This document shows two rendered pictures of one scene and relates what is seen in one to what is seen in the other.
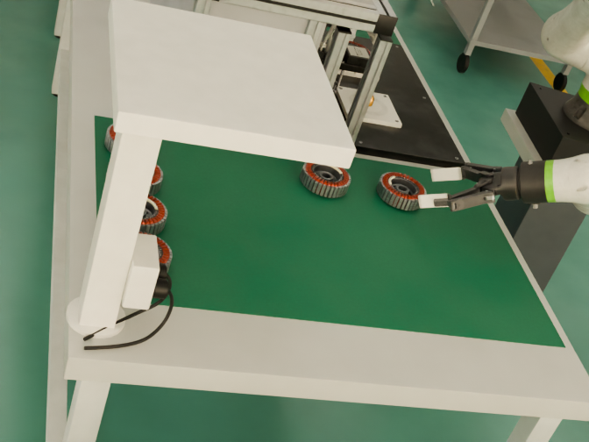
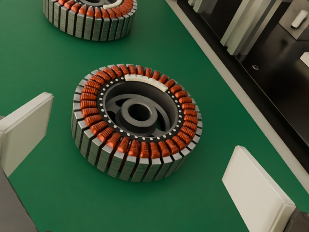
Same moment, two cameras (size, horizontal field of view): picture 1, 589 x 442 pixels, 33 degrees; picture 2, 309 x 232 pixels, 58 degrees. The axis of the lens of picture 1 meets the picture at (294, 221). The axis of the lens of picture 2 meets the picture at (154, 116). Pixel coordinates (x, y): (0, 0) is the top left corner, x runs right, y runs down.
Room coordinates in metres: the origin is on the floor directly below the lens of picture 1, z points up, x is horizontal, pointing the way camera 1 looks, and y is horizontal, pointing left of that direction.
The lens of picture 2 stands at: (1.95, -0.37, 0.95)
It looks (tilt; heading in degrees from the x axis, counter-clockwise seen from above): 45 degrees down; 71
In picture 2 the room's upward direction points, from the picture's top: 24 degrees clockwise
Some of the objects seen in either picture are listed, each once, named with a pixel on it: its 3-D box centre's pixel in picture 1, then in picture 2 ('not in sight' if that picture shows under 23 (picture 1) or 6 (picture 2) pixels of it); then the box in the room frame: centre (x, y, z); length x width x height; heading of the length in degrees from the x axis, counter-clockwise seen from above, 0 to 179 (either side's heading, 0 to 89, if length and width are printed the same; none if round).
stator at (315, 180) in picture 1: (325, 178); (90, 4); (1.93, -0.03, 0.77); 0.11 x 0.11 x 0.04
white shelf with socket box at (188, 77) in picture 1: (193, 187); not in sight; (1.39, 0.18, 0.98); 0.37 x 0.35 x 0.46; 21
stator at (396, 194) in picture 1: (400, 190); (137, 117); (1.99, -0.21, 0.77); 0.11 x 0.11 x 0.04
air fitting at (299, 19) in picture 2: not in sight; (299, 20); (2.25, 0.03, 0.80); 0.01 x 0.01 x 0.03; 21
